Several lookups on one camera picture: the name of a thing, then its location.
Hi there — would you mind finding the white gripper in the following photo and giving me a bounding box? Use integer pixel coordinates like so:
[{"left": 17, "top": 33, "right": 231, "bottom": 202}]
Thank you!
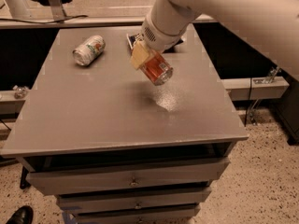
[{"left": 130, "top": 14, "right": 182, "bottom": 70}]

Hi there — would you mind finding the red coke can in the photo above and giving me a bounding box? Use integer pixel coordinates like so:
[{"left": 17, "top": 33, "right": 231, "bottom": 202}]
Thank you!
[{"left": 140, "top": 52, "right": 173, "bottom": 86}]

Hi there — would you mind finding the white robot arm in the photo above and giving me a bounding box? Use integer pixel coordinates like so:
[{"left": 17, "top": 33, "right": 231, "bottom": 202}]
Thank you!
[{"left": 131, "top": 0, "right": 299, "bottom": 79}]

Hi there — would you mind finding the white green soda can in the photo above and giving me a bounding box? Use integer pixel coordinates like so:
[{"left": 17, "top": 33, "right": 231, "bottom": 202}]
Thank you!
[{"left": 73, "top": 35, "right": 106, "bottom": 66}]

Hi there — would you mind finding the blue chip bag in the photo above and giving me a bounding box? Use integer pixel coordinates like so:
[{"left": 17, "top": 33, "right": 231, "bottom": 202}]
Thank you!
[{"left": 126, "top": 34, "right": 184, "bottom": 53}]

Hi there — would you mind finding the grey drawer cabinet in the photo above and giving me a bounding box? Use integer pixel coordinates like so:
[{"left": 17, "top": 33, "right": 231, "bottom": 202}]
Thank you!
[{"left": 0, "top": 23, "right": 249, "bottom": 224}]

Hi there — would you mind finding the small clear crumpled object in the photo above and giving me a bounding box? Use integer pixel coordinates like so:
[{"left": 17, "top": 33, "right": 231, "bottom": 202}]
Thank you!
[{"left": 13, "top": 85, "right": 30, "bottom": 99}]

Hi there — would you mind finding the white pipe top left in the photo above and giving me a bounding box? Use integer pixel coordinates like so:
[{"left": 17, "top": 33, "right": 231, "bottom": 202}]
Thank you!
[{"left": 5, "top": 0, "right": 31, "bottom": 19}]

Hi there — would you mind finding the top grey drawer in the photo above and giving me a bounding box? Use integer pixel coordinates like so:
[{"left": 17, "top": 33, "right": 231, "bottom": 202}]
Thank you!
[{"left": 27, "top": 158, "right": 230, "bottom": 195}]

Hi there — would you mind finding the grey drawer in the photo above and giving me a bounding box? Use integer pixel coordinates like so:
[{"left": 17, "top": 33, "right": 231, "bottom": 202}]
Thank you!
[
  {"left": 58, "top": 187, "right": 211, "bottom": 214},
  {"left": 27, "top": 158, "right": 230, "bottom": 195},
  {"left": 76, "top": 204, "right": 200, "bottom": 224}
]

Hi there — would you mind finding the middle grey drawer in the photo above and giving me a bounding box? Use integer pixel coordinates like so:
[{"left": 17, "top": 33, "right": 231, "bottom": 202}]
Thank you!
[{"left": 58, "top": 187, "right": 211, "bottom": 214}]

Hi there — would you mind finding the bottom grey drawer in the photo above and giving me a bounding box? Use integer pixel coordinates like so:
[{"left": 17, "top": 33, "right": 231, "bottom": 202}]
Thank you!
[{"left": 76, "top": 204, "right": 200, "bottom": 224}]

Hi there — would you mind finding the black leather shoe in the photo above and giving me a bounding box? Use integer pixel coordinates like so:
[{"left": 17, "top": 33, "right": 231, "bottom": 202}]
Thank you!
[{"left": 6, "top": 205, "right": 34, "bottom": 224}]

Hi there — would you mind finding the horizontal metal rail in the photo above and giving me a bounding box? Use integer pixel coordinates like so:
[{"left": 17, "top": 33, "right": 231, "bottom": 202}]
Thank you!
[{"left": 0, "top": 14, "right": 216, "bottom": 30}]

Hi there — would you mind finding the black cable on rail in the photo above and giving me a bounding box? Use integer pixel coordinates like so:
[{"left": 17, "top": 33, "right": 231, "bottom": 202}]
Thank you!
[{"left": 0, "top": 14, "right": 90, "bottom": 25}]

